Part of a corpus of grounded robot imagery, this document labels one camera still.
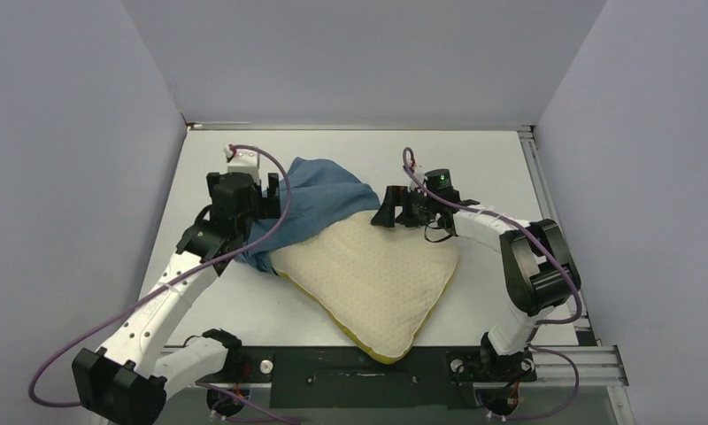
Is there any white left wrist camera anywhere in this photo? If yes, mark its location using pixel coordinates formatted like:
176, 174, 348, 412
224, 146, 260, 179

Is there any aluminium frame rail right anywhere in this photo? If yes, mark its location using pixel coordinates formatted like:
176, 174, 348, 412
517, 126, 590, 330

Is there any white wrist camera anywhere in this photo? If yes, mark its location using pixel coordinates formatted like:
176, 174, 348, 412
224, 146, 260, 179
407, 164, 426, 191

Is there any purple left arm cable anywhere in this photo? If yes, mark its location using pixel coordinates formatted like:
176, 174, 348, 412
27, 143, 303, 425

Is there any yellow white pillow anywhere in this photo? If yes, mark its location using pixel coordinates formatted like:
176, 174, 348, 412
270, 210, 459, 365

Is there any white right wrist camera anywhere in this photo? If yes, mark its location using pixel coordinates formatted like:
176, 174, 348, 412
407, 164, 426, 191

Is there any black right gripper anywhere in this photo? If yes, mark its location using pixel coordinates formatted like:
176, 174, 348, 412
373, 185, 439, 228

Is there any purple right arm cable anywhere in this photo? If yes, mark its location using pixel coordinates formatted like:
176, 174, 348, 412
402, 146, 584, 422

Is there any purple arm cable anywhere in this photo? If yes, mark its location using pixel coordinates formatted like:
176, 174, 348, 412
27, 143, 303, 425
402, 146, 584, 422

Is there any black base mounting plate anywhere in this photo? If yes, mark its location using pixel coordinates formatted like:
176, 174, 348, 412
203, 346, 537, 410

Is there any blue pillowcase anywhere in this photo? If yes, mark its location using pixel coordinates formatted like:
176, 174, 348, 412
235, 157, 380, 274

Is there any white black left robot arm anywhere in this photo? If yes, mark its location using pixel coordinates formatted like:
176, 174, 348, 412
72, 172, 282, 424

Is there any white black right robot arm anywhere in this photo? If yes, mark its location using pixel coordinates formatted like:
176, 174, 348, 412
371, 168, 581, 379

